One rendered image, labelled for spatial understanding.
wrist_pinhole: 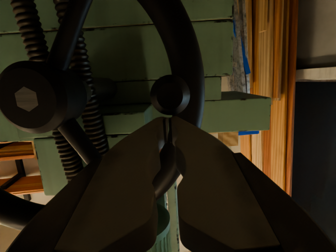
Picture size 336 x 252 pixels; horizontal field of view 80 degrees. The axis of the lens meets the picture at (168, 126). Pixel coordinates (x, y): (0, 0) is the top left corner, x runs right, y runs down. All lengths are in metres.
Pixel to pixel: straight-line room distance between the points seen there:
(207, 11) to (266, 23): 1.43
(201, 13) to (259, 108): 0.19
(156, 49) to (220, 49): 0.11
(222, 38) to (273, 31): 1.47
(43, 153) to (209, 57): 0.29
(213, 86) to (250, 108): 0.08
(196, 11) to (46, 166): 0.33
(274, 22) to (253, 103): 1.48
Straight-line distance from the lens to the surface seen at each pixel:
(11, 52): 0.46
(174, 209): 0.86
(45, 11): 0.43
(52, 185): 0.35
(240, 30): 1.30
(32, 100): 0.19
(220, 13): 0.38
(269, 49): 1.80
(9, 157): 2.93
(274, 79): 1.81
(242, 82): 1.25
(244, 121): 0.39
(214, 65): 0.37
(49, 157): 0.33
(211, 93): 0.37
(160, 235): 0.62
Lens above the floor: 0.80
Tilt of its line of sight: 13 degrees up
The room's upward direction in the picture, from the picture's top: 177 degrees clockwise
